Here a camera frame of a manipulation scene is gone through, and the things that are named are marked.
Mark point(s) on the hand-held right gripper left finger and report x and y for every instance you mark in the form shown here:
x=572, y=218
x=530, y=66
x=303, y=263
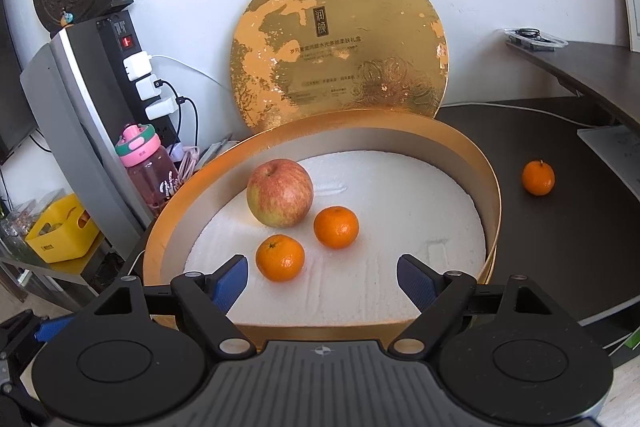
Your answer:
x=232, y=281

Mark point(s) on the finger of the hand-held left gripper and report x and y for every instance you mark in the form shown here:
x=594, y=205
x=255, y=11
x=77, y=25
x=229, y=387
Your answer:
x=52, y=328

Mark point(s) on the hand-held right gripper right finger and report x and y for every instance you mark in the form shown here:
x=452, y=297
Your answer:
x=414, y=281

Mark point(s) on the round gold gift box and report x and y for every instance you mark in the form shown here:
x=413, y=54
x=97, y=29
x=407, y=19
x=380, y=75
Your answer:
x=320, y=333

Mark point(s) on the orange tangerine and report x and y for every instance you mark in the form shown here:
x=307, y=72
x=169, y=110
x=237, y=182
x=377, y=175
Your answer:
x=336, y=228
x=538, y=178
x=280, y=258

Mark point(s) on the round gold box lid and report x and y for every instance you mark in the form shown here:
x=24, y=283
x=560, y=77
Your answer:
x=340, y=42

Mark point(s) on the dark wooden desktop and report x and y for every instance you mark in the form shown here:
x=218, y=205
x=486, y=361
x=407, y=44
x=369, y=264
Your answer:
x=550, y=252

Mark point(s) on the grey metal rack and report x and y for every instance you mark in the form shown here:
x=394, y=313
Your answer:
x=65, y=274

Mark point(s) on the yellow plastic basket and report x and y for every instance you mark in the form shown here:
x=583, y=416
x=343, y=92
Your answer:
x=57, y=239

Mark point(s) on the red yellow apple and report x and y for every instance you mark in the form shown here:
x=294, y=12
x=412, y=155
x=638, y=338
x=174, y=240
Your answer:
x=279, y=193

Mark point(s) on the pink water bottle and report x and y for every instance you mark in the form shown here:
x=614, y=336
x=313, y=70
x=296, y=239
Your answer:
x=150, y=172

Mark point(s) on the white charger plug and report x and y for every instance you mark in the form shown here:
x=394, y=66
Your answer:
x=137, y=66
x=147, y=88
x=161, y=108

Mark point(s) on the grey computer tower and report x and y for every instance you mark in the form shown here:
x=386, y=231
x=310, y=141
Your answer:
x=65, y=107

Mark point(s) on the black monitor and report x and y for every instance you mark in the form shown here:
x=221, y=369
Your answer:
x=12, y=97

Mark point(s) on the white paper sheet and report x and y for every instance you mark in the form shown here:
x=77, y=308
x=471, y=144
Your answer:
x=615, y=152

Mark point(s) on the black power strip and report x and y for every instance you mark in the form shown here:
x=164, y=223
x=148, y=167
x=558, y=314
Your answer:
x=112, y=57

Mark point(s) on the clear plastic tray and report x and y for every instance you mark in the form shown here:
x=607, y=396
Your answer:
x=535, y=41

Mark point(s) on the dark raised desk shelf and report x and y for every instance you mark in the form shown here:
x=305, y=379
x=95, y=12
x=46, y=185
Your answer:
x=590, y=67

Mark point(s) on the small colourful figurine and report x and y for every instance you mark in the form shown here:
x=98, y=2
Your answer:
x=66, y=18

